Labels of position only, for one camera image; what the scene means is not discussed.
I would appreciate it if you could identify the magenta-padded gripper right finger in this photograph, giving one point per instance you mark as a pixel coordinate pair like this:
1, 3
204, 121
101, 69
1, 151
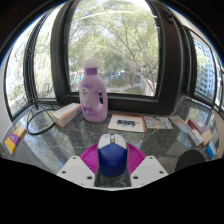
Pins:
148, 170

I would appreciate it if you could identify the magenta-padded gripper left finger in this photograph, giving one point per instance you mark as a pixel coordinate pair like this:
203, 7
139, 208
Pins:
76, 170

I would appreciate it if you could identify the blue and white computer mouse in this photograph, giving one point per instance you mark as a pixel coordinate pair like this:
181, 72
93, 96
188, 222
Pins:
112, 158

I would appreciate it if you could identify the black round mouse pad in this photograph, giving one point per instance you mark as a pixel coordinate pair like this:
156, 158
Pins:
190, 161

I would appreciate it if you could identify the grey patterned leaflet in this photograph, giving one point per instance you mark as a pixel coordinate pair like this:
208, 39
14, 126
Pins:
157, 122

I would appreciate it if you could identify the orange-bordered white booklet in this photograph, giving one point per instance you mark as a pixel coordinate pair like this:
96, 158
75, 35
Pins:
126, 122

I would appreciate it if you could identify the colourful leaflet with teal card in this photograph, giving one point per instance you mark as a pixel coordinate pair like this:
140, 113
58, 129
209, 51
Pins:
180, 124

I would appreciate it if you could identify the white and orange long box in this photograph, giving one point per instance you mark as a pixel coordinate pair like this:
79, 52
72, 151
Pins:
66, 114

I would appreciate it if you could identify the white box with blue print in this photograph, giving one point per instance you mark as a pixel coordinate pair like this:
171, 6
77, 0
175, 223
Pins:
196, 137

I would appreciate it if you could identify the purple detergent bottle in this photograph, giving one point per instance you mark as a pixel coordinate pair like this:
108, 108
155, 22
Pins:
89, 103

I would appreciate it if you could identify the yellow and purple box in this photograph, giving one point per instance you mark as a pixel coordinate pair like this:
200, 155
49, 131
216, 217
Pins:
14, 139

